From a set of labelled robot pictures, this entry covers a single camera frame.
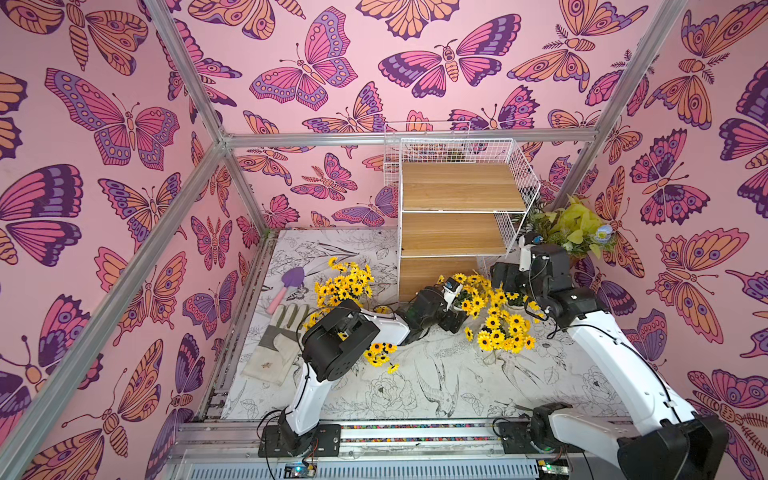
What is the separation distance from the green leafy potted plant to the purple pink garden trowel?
0.80 meters

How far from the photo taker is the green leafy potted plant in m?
0.89

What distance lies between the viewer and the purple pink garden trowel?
99 cm
